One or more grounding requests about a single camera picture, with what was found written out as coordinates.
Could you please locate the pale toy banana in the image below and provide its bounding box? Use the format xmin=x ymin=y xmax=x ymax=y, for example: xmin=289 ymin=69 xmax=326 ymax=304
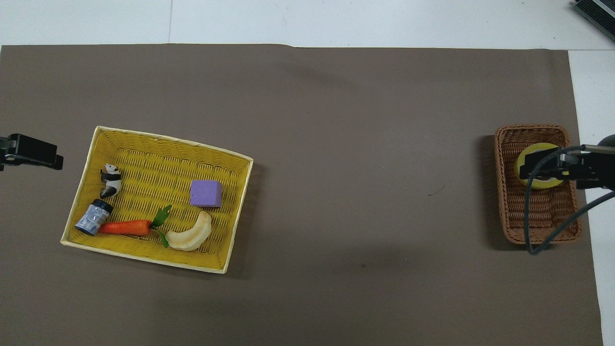
xmin=165 ymin=211 xmax=212 ymax=252

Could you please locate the panda figurine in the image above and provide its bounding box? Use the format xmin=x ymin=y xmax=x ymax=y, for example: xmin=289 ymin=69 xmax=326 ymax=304
xmin=99 ymin=163 xmax=122 ymax=199

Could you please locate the brown wicker basket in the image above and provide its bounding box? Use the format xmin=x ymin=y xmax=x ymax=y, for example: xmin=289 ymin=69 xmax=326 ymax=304
xmin=494 ymin=124 xmax=582 ymax=245

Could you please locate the purple foam block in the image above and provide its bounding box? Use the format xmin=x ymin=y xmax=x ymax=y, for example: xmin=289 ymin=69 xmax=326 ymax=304
xmin=190 ymin=180 xmax=223 ymax=208

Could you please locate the black cable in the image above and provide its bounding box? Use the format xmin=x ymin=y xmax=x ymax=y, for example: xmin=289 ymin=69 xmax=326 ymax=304
xmin=523 ymin=145 xmax=615 ymax=256

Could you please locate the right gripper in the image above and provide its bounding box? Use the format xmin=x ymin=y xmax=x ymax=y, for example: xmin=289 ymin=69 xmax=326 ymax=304
xmin=572 ymin=135 xmax=615 ymax=190

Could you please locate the yellow-green tape roll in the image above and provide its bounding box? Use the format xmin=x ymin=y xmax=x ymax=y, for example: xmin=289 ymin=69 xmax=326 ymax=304
xmin=516 ymin=142 xmax=570 ymax=189

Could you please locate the toy carrot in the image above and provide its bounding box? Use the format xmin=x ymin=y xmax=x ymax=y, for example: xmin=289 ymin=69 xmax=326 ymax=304
xmin=98 ymin=205 xmax=172 ymax=248

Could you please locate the small blue jar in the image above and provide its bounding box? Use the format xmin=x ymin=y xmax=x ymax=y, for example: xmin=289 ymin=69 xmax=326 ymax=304
xmin=75 ymin=199 xmax=114 ymax=236

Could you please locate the black stand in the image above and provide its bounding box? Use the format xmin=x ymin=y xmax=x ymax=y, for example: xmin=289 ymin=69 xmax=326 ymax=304
xmin=574 ymin=0 xmax=615 ymax=42

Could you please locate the yellow woven basket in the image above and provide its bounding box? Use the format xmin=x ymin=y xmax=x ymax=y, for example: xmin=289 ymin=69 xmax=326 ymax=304
xmin=61 ymin=126 xmax=254 ymax=274

